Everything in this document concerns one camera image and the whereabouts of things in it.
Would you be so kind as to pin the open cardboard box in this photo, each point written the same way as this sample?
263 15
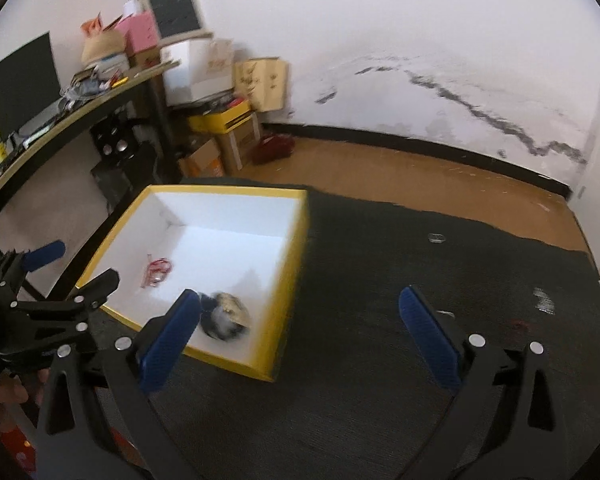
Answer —
202 161

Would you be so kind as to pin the framed chalkboard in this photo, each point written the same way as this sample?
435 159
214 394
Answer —
172 5

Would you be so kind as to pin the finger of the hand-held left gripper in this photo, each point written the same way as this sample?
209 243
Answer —
45 254
97 285

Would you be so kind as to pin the black patterned tablecloth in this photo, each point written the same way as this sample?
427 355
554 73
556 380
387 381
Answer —
355 310

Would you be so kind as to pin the white paper bag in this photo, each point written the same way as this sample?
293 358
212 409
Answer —
195 75

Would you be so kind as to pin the pink box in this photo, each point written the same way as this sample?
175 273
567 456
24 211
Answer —
142 35

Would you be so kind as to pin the black speaker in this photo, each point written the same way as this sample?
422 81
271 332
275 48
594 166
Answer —
112 142

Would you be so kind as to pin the black monitor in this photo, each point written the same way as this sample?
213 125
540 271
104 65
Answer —
15 90

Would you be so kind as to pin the black-framed desk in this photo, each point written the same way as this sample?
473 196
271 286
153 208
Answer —
80 111

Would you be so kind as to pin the red cloth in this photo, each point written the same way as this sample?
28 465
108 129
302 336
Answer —
272 150

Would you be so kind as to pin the black flat box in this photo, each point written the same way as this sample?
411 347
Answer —
225 104

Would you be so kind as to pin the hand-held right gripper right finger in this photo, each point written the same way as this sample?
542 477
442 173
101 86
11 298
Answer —
430 340

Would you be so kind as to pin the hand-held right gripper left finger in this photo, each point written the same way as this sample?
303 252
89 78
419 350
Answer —
170 345

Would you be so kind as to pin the yellow flat box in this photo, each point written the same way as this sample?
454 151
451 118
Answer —
220 121

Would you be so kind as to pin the small silver jewelry piece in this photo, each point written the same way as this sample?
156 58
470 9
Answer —
445 314

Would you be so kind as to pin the straw bag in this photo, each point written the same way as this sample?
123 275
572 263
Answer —
102 47

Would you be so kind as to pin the person's left hand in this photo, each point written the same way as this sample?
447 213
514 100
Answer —
0 392

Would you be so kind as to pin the dark round jewelry bundle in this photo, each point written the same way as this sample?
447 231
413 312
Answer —
227 317

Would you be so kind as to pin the tan paper bag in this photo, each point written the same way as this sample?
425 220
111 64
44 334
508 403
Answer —
262 85

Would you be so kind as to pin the silver sparkly jewelry piece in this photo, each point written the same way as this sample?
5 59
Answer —
544 300

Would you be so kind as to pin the yellow box with white inside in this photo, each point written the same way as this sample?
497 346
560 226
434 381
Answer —
220 250

